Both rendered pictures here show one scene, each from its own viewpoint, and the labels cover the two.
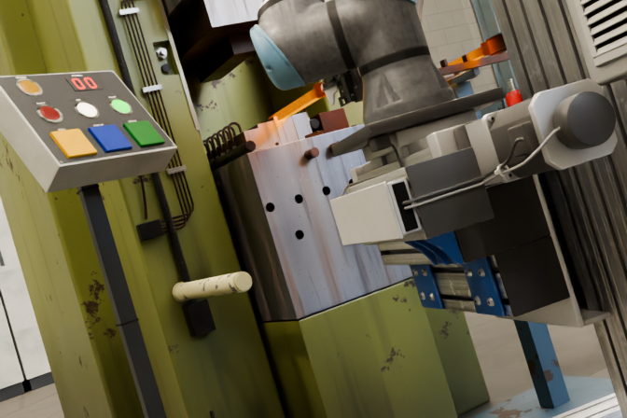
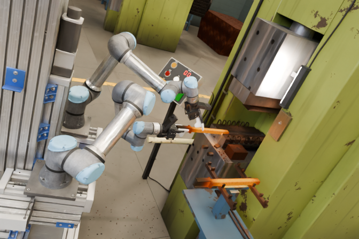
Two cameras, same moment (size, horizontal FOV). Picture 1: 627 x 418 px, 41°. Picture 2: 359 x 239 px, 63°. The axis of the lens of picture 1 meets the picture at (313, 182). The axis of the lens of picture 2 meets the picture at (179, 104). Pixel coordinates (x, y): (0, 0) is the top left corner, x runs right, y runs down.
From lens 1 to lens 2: 2.77 m
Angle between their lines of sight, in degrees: 86
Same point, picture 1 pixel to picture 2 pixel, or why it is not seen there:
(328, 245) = (193, 170)
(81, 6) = (232, 55)
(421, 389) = (179, 228)
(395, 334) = (186, 209)
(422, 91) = not seen: hidden behind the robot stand
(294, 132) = (219, 140)
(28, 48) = not seen: hidden behind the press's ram
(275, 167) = (200, 138)
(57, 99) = (174, 72)
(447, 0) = not seen: outside the picture
